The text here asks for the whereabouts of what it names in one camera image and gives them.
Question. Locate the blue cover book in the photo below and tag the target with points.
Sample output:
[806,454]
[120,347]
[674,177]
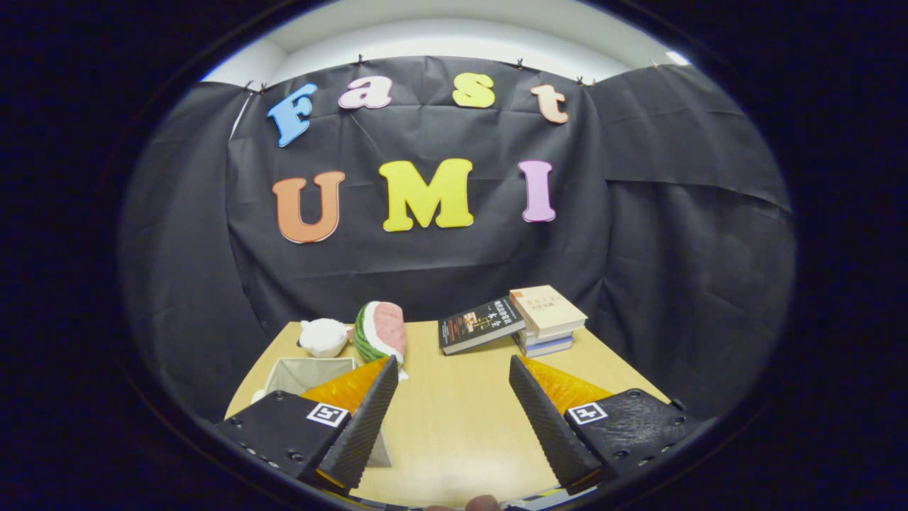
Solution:
[550,349]

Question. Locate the small ceiling light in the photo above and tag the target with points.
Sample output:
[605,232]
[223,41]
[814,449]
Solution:
[679,57]

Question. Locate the white cover book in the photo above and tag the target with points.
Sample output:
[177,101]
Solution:
[550,341]

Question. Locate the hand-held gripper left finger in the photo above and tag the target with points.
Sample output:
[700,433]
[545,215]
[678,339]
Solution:
[365,426]

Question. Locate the black cover book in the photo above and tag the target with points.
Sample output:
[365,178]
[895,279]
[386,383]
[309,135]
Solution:
[479,325]

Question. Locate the grey fabric storage box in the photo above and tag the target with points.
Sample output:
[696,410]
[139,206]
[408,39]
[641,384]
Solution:
[312,374]

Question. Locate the beige cover book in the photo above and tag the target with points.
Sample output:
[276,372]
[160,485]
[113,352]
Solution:
[547,309]

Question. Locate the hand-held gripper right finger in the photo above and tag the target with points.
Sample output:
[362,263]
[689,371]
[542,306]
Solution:
[539,426]

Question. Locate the white plush toy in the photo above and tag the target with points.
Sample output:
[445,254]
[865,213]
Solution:
[325,337]

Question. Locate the watermelon slice plush toy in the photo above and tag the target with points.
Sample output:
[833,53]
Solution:
[383,330]

